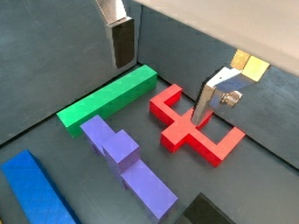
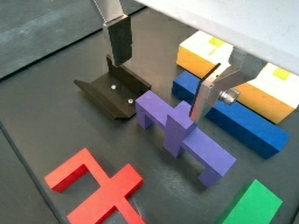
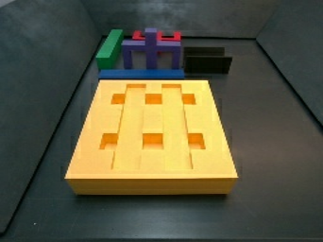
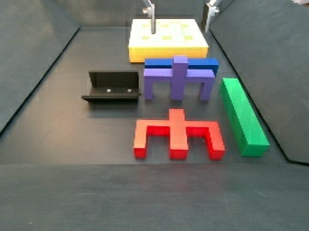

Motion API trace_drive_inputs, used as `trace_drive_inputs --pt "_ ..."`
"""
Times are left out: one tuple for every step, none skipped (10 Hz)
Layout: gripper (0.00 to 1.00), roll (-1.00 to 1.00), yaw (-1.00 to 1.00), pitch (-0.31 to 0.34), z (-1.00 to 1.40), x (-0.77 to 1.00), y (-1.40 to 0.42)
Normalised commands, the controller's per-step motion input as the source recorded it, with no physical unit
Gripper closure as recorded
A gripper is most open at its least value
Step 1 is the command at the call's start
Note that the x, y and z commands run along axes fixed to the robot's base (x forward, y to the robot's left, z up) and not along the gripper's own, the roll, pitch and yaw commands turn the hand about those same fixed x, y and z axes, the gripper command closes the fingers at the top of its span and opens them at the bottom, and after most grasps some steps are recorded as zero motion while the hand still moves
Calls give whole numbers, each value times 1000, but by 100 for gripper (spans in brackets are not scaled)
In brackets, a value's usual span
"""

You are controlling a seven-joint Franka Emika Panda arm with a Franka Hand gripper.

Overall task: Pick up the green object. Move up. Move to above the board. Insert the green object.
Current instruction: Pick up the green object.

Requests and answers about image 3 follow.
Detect black angled bracket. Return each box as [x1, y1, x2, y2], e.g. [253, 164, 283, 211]
[182, 47, 232, 74]

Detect purple comb-shaped block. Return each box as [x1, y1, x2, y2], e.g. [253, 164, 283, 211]
[121, 27, 181, 69]

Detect yellow slotted board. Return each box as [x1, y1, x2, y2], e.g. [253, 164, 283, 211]
[65, 80, 239, 195]

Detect blue rectangular bar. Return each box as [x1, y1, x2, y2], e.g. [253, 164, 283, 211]
[98, 69, 184, 79]

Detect green rectangular bar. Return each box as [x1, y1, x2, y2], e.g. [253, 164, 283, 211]
[96, 29, 124, 70]

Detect red comb-shaped block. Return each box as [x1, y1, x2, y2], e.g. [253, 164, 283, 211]
[132, 30, 181, 42]

